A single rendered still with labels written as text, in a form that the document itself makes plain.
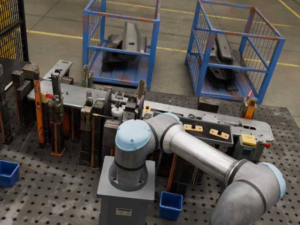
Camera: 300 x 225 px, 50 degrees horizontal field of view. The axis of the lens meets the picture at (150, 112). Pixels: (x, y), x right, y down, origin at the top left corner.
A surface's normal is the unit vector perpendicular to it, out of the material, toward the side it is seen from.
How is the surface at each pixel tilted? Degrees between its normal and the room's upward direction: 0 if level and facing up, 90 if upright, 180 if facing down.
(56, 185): 0
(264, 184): 17
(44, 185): 0
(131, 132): 8
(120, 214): 90
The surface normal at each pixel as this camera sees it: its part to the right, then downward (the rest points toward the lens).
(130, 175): 0.18, 0.29
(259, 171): 0.03, -0.88
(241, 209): -0.20, -0.15
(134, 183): 0.42, 0.28
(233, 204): -0.49, -0.37
